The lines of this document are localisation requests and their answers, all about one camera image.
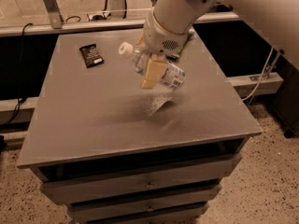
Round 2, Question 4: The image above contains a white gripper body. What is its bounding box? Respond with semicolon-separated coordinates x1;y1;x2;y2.
143;10;188;55

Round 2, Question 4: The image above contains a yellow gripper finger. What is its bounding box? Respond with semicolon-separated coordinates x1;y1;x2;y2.
141;59;167;90
135;35;146;49

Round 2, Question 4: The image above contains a clear plastic water bottle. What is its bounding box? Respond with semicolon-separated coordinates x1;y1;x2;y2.
119;42;186;91

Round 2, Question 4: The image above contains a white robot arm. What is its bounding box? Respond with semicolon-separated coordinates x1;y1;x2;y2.
143;0;299;67

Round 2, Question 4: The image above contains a green chip bag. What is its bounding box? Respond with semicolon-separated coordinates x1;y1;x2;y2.
166;29;195;61

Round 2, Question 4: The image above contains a black snack packet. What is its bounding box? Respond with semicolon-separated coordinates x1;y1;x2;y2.
79;44;104;68

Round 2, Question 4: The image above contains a white power strip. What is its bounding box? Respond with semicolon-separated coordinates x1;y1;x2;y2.
87;12;110;21

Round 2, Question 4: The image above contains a grey drawer cabinet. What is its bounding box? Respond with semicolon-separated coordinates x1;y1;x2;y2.
16;24;263;224

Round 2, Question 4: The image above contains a top cabinet drawer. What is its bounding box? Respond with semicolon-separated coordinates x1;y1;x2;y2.
41;154;241;203

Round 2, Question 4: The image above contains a cabinet drawer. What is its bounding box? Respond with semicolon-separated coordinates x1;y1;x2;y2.
68;182;221;222
41;154;241;203
84;202;209;224

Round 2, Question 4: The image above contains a middle cabinet drawer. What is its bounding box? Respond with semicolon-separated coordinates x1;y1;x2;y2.
68;182;221;222

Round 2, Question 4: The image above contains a bottom cabinet drawer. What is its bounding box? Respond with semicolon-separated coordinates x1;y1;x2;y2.
84;202;209;224

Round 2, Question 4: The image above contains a grey metal rail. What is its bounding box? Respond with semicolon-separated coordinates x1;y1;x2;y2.
0;0;241;37

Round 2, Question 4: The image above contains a white cable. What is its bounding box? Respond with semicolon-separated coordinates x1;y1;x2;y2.
241;46;275;103

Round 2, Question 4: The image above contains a black cable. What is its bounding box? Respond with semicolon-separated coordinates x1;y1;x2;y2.
0;22;34;127

